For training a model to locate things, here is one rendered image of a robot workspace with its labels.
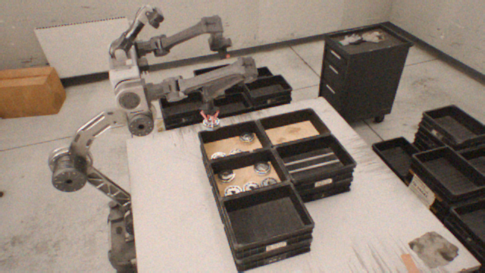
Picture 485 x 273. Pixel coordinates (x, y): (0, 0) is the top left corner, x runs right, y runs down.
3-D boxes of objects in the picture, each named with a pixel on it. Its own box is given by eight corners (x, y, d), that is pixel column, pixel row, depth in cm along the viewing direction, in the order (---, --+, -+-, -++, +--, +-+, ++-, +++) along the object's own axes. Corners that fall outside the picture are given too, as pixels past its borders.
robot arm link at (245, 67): (248, 50, 154) (253, 73, 154) (255, 57, 167) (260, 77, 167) (158, 80, 166) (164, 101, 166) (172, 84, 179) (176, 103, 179)
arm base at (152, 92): (146, 99, 171) (141, 77, 163) (163, 96, 173) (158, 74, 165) (148, 109, 165) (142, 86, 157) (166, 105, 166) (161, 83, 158)
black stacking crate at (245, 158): (221, 214, 189) (219, 199, 181) (209, 176, 211) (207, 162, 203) (289, 196, 196) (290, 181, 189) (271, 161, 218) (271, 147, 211)
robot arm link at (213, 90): (245, 55, 162) (251, 78, 162) (255, 55, 166) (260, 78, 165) (199, 86, 196) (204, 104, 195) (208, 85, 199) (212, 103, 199)
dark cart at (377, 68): (336, 136, 360) (350, 54, 302) (315, 112, 393) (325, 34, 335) (387, 123, 372) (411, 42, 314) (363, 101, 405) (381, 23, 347)
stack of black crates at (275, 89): (253, 136, 343) (251, 97, 314) (243, 119, 365) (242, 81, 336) (290, 127, 351) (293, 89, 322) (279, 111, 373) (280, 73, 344)
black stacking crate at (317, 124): (271, 161, 219) (271, 147, 211) (256, 133, 240) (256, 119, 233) (330, 147, 226) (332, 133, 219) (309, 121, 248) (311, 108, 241)
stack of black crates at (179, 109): (171, 155, 327) (162, 116, 298) (167, 136, 349) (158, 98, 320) (213, 145, 335) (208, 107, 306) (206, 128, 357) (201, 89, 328)
